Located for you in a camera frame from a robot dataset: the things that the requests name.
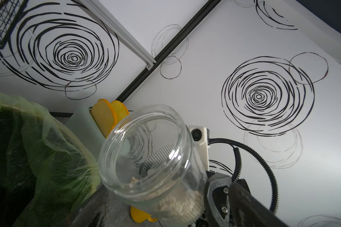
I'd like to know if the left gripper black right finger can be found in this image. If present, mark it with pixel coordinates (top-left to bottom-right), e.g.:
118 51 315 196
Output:
229 183 287 227

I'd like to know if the black wire wall basket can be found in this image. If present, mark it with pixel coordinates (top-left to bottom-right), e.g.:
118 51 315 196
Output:
0 0 28 49

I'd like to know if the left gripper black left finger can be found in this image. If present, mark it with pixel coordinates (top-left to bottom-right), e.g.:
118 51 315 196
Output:
56 184 110 227

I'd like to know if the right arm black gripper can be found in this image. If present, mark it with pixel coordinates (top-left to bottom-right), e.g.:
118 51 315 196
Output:
203 173 250 227

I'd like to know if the beige lidded oatmeal jar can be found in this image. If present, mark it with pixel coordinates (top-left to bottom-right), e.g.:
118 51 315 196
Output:
98 105 207 227

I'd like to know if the green plastic bin liner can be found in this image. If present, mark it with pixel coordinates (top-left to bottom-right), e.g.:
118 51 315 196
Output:
0 93 100 227

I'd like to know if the yellow toast slice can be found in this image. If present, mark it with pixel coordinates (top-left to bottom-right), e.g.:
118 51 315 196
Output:
110 100 130 123
90 99 118 138

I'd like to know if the mint green toaster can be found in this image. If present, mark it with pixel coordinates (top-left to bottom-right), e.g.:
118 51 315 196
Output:
65 107 105 161

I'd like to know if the right yellow toast slice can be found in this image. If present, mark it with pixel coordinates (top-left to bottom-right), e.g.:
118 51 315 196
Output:
110 100 130 123

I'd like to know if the left yellow toast slice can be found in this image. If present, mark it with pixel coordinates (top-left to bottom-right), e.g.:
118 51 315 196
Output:
90 99 118 138

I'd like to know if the yellow mug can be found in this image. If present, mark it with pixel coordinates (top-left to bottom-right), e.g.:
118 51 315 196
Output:
130 206 158 223

